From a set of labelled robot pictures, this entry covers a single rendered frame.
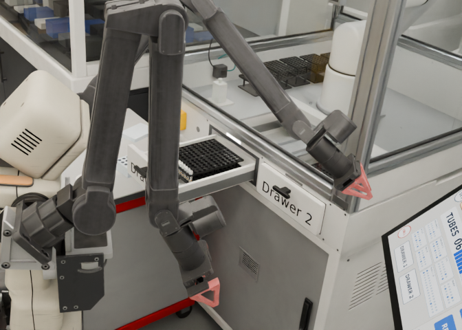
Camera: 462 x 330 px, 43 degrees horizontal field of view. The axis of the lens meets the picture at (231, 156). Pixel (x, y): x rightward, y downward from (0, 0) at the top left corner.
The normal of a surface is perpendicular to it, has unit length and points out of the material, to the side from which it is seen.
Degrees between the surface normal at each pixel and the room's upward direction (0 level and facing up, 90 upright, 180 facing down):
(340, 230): 90
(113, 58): 94
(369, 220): 90
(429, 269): 50
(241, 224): 90
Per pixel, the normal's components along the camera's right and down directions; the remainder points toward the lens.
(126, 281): 0.60, 0.43
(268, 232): -0.80, 0.23
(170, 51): 0.23, 0.49
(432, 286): -0.70, -0.67
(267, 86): -0.11, 0.11
